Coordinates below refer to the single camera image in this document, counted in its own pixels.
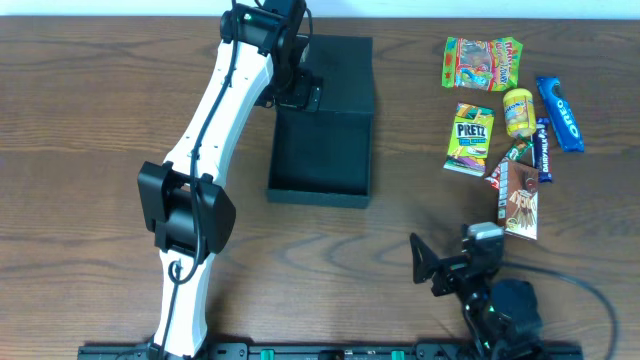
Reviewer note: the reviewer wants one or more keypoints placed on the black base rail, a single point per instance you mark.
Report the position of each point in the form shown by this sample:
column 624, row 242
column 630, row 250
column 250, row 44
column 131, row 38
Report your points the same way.
column 243, row 351

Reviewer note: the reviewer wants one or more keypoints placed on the red KitKat bar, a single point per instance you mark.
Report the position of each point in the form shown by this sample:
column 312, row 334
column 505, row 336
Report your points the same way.
column 518, row 149

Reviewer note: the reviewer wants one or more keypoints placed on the yellow candy jar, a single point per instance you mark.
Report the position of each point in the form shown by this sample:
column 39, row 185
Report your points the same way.
column 519, row 113

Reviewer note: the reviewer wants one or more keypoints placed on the blue Oreo pack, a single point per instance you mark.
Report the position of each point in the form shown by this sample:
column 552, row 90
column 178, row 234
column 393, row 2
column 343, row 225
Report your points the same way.
column 564, row 123

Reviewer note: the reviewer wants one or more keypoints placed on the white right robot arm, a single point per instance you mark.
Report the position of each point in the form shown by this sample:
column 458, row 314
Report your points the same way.
column 502, row 317

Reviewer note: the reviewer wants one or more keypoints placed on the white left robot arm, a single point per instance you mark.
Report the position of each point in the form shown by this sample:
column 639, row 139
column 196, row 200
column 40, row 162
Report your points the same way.
column 183, row 199

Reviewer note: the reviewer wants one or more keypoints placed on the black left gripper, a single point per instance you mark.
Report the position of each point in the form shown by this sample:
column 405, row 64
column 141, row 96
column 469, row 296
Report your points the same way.
column 304, row 89

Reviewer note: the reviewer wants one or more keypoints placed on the brown Pocky box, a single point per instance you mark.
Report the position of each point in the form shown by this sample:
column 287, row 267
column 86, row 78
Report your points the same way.
column 518, row 201

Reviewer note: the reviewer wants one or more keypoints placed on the green gummy worms bag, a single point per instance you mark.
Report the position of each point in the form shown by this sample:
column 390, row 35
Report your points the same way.
column 491, row 66

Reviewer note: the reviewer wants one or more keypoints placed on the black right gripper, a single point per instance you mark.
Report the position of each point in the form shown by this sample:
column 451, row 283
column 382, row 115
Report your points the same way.
column 451, row 272

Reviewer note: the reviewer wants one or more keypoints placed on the purple Dairy Milk bar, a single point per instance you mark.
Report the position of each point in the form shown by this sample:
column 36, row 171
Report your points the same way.
column 541, row 157

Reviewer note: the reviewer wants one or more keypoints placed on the green Pretz box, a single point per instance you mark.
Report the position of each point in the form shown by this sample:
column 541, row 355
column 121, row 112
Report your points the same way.
column 470, row 139

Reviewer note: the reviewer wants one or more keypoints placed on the black fabric storage box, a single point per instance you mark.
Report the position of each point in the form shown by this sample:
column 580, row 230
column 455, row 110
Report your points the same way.
column 322, row 155

